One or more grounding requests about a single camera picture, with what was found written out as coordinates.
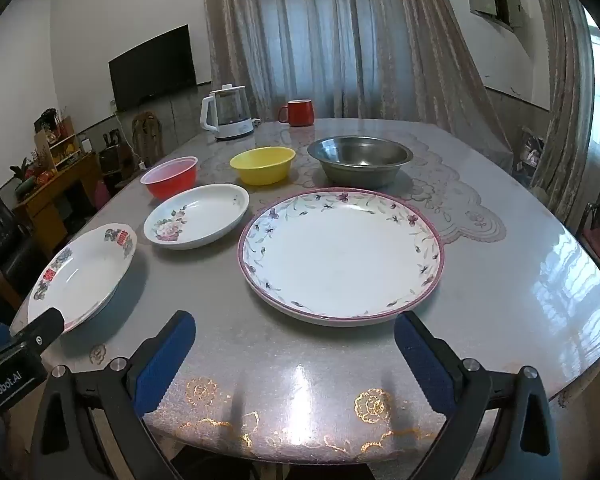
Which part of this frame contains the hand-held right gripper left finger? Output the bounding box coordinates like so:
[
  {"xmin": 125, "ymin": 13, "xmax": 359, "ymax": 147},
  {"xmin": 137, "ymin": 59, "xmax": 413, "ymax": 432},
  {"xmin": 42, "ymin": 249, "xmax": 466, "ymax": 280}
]
[{"xmin": 27, "ymin": 310, "xmax": 197, "ymax": 480}]

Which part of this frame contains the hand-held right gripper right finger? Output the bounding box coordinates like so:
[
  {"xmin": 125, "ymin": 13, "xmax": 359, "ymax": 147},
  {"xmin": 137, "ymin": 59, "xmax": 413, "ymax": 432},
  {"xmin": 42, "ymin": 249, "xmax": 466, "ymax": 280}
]
[{"xmin": 394, "ymin": 311, "xmax": 563, "ymax": 480}]

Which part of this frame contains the white plate with red print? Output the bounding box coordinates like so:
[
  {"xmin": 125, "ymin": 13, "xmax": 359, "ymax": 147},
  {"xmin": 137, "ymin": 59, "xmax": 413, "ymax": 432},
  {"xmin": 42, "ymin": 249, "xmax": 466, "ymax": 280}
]
[{"xmin": 26, "ymin": 223, "xmax": 137, "ymax": 335}]

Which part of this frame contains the red plastic bowl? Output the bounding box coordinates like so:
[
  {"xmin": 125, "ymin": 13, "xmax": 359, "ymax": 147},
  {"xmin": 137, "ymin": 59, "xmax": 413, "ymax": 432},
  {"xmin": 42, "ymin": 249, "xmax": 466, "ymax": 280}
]
[{"xmin": 140, "ymin": 156, "xmax": 199, "ymax": 200}]

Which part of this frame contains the stainless steel bowl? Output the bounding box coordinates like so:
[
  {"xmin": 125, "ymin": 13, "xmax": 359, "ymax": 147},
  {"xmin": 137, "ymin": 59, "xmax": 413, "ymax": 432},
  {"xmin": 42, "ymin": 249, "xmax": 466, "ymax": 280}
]
[{"xmin": 306, "ymin": 135, "xmax": 414, "ymax": 188}]

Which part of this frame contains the yellow plastic bowl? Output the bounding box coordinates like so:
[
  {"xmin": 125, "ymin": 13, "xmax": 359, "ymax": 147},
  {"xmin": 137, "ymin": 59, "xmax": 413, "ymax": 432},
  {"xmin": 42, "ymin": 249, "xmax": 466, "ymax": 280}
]
[{"xmin": 229, "ymin": 146, "xmax": 297, "ymax": 186}]

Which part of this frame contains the black leather sofa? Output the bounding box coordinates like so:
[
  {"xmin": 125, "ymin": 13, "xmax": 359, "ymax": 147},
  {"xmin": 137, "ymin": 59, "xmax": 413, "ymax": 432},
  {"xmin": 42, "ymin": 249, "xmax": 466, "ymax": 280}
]
[{"xmin": 0, "ymin": 192, "xmax": 41, "ymax": 311}]

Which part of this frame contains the yellow wooden desk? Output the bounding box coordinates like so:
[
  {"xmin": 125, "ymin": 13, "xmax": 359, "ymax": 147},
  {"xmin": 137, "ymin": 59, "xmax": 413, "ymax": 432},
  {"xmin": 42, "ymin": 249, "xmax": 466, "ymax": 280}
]
[{"xmin": 12, "ymin": 152, "xmax": 103, "ymax": 256}]

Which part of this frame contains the artificial fruit decoration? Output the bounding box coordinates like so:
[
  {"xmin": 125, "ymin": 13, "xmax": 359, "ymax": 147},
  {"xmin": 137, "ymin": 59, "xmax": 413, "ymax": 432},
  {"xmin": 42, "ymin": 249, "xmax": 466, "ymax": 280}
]
[{"xmin": 10, "ymin": 157, "xmax": 56, "ymax": 197}]

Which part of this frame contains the white oval rose-print dish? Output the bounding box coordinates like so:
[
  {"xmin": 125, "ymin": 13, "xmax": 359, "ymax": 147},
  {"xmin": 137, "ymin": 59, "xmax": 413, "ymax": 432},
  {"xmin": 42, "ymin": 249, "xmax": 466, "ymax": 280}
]
[{"xmin": 143, "ymin": 183, "xmax": 251, "ymax": 251}]

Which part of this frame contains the beige lace table doily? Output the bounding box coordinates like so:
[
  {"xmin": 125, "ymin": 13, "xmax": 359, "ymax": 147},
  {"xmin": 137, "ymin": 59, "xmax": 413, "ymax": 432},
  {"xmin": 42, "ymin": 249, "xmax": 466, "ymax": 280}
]
[{"xmin": 197, "ymin": 120, "xmax": 508, "ymax": 246}]

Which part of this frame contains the black speaker box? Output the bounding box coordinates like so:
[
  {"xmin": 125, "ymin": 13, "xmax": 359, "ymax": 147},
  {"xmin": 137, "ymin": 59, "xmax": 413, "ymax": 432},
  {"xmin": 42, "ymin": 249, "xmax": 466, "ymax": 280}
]
[{"xmin": 99, "ymin": 146, "xmax": 132, "ymax": 182}]

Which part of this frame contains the wooden chair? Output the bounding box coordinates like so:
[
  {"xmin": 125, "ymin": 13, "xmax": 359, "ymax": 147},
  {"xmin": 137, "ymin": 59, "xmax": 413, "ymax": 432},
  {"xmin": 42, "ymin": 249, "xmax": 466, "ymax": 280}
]
[{"xmin": 130, "ymin": 111, "xmax": 165, "ymax": 162}]

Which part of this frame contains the leaning framed picture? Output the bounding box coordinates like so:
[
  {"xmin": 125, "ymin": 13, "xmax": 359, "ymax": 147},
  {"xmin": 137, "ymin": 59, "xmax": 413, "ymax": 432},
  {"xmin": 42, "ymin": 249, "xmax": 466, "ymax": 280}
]
[{"xmin": 516, "ymin": 129, "xmax": 547, "ymax": 172}]

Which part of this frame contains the white electric kettle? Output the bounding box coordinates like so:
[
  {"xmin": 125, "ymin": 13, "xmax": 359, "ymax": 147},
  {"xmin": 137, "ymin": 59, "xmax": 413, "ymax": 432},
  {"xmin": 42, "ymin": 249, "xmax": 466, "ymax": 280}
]
[{"xmin": 200, "ymin": 83, "xmax": 262, "ymax": 141}]

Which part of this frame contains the red mug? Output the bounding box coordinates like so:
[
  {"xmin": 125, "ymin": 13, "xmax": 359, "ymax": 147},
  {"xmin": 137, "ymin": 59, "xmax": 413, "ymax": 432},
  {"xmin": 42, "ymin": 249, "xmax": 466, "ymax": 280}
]
[{"xmin": 278, "ymin": 99, "xmax": 315, "ymax": 127}]

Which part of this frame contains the black flat television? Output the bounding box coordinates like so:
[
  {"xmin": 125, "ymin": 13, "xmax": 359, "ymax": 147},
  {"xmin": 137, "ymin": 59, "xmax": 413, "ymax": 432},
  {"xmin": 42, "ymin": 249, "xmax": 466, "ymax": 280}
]
[{"xmin": 108, "ymin": 24, "xmax": 197, "ymax": 112}]

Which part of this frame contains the narrow beige window curtain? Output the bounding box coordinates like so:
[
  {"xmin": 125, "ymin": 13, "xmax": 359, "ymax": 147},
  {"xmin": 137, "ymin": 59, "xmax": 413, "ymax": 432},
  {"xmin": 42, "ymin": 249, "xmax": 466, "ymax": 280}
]
[{"xmin": 525, "ymin": 0, "xmax": 597, "ymax": 221}]

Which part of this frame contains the wide beige window curtain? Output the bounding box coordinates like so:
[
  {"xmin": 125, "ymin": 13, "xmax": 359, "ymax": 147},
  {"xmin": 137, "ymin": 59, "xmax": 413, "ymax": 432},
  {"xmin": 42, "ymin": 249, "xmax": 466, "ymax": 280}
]
[{"xmin": 201, "ymin": 0, "xmax": 513, "ymax": 171}]

